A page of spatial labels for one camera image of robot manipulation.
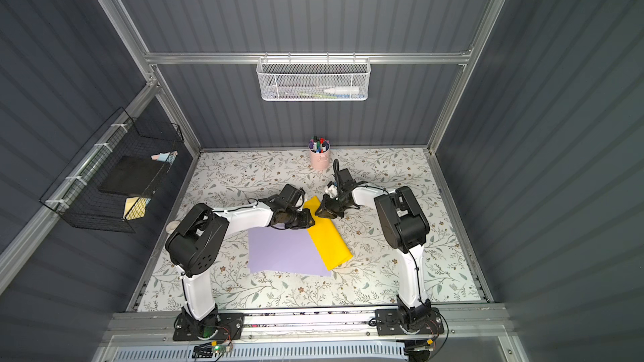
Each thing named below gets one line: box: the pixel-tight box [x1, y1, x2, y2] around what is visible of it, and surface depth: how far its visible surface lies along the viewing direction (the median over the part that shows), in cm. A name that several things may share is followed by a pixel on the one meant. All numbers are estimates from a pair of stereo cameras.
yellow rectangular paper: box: [303, 196, 354, 271], surface depth 92 cm
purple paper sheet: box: [247, 226, 333, 277], surface depth 88 cm
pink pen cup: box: [308, 135, 331, 171], surface depth 107 cm
